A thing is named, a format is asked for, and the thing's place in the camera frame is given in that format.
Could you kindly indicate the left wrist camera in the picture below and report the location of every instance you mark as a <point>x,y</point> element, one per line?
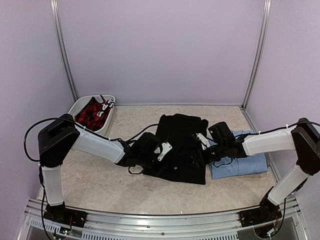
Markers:
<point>163,150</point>

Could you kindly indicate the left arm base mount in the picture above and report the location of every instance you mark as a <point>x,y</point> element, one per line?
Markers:
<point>67,216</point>

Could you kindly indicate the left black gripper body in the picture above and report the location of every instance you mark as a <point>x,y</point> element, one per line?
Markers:
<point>145,160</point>

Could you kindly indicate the right aluminium corner post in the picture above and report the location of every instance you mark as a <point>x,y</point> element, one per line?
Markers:
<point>258,53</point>

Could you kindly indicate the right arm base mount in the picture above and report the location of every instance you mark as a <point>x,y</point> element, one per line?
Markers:
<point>265,212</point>

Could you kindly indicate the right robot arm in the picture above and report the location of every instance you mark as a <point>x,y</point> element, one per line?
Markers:
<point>301,139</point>

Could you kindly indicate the light blue folded shirt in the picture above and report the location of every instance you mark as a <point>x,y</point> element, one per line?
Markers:
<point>227,167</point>

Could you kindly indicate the aluminium front rail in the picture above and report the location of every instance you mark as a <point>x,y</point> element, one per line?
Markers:
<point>100,225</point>

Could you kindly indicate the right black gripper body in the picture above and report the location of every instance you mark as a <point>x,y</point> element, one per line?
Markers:
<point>220,152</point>

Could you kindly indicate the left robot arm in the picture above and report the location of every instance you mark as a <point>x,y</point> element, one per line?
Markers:
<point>63,135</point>

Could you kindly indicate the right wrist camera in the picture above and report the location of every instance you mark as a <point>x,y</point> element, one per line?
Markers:
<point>204,142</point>

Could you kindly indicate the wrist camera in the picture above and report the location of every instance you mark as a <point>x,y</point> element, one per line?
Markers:
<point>204,142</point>
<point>163,150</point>

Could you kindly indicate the black long sleeve shirt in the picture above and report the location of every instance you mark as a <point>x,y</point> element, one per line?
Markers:
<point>178,165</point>

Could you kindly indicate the red black plaid shirt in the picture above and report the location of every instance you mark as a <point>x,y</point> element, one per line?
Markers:
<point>93,116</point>

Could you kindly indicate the left aluminium corner post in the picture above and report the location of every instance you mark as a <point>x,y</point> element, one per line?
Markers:
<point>54,4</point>

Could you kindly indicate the white plastic bin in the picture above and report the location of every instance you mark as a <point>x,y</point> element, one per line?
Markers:
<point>87,115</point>

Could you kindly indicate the aluminium corner post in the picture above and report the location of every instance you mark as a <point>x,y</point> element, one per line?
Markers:
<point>54,4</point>
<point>258,53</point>

